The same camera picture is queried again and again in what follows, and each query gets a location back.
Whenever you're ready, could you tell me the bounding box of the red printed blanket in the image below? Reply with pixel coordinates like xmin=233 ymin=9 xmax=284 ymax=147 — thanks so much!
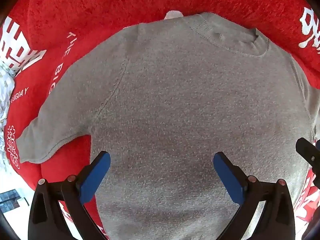
xmin=0 ymin=0 xmax=320 ymax=240

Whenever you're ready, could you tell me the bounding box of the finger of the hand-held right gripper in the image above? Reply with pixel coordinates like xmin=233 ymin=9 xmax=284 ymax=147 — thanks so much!
xmin=295 ymin=137 xmax=320 ymax=174

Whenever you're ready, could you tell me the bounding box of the white floral bedsheet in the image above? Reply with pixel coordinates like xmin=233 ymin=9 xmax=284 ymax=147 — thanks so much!
xmin=0 ymin=60 xmax=16 ymax=172

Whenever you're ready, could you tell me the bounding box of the grey knit sweater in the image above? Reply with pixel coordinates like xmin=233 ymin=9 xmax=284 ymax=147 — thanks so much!
xmin=19 ymin=12 xmax=316 ymax=240

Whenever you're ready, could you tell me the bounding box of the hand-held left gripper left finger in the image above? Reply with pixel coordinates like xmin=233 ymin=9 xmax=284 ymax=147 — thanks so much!
xmin=28 ymin=151 xmax=111 ymax=240

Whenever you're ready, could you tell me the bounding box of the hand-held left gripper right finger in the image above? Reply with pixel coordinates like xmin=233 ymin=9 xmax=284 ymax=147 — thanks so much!
xmin=213 ymin=152 xmax=296 ymax=240

